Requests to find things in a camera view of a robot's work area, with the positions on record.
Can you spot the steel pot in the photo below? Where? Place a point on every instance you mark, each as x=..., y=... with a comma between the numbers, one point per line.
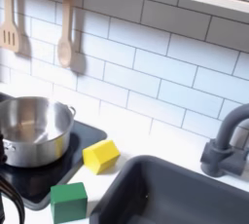
x=35, y=146

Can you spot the wooden spoon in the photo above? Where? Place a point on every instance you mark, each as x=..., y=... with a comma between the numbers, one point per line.
x=64, y=47

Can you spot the green toy block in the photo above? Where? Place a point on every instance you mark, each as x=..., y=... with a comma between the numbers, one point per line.
x=68, y=202

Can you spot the wooden slotted spatula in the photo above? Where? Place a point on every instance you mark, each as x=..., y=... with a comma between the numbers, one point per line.
x=8, y=36

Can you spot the black stove top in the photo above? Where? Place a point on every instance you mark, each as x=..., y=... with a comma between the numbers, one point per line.
x=82, y=135

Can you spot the dark grey tap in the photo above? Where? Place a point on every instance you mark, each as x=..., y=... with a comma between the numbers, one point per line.
x=220, y=156

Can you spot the dark grey sink basin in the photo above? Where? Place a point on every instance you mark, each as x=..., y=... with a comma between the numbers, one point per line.
x=181, y=195

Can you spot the yellow toy block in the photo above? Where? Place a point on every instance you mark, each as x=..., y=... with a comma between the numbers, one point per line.
x=100, y=156

